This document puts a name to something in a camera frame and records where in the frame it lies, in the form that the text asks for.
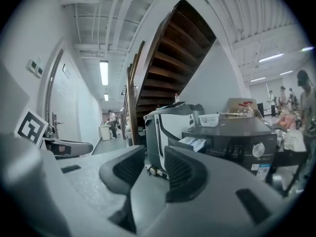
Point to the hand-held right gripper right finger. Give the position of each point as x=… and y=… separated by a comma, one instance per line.
x=185, y=174

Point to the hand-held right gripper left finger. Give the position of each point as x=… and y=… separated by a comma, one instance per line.
x=123, y=171

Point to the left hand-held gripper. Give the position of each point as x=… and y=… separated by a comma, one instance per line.
x=30, y=127

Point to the white detergent drawer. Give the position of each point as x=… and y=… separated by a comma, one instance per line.
x=193, y=143

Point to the white waste bin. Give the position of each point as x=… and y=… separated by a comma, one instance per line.
x=105, y=132

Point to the white door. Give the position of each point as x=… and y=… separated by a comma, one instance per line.
x=66, y=97

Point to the white and black cleaning robot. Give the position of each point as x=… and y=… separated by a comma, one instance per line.
x=170, y=122

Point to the clear plastic lidded container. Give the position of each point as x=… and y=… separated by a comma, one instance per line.
x=208, y=120

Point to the long ceiling light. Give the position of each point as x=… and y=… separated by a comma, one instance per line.
x=106, y=97
x=271, y=57
x=104, y=72

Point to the black washing machine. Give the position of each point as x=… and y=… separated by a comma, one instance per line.
x=237, y=137

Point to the red label water bottle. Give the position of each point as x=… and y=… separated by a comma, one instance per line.
x=176, y=98

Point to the large clear red-capped jug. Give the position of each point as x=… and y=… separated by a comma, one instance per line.
x=244, y=110

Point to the brown cardboard box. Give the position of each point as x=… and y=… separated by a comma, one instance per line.
x=237, y=102

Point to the dark wooden staircase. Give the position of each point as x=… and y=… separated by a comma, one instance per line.
x=172, y=65

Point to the white tote bag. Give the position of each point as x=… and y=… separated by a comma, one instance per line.
x=293, y=141

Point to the pink cloth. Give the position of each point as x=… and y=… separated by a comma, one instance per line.
x=287, y=121

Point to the white wall control panel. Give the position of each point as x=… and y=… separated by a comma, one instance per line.
x=39, y=72
x=32, y=65

